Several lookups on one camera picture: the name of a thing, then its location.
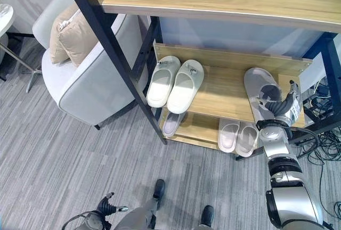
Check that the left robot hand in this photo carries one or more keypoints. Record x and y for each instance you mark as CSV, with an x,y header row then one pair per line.
x,y
108,207

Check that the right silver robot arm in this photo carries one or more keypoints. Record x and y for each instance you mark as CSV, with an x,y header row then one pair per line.
x,y
290,198

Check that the beige rubber slipper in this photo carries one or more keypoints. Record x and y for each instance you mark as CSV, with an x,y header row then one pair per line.
x,y
227,138
246,142

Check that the robot left leg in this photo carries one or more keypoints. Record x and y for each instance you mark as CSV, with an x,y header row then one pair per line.
x,y
136,218

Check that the robot left dark foot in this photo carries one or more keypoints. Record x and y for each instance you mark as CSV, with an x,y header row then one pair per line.
x,y
159,188

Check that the white rubber slipper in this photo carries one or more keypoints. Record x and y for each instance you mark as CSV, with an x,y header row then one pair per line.
x,y
183,91
160,86

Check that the grey fabric slipper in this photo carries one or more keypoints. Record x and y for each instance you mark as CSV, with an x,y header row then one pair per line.
x,y
257,83

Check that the light grey armchair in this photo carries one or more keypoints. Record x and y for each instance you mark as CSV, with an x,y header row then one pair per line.
x,y
90,91

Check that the round white table top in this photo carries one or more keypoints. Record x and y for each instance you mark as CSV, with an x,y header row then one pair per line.
x,y
5,19

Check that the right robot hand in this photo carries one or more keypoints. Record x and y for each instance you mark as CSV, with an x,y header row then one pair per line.
x,y
282,106

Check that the robot right dark foot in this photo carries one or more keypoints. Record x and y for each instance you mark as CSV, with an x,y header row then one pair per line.
x,y
208,214

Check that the beige cushion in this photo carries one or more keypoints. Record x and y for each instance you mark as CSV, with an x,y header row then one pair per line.
x,y
56,35
77,41

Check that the lavender rubber slipper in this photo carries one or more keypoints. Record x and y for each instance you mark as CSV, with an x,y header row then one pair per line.
x,y
170,124

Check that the robot dark foot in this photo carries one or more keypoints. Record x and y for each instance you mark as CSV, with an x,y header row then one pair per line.
x,y
159,188
208,214

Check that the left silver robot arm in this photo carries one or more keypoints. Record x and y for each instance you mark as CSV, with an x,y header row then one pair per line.
x,y
92,220

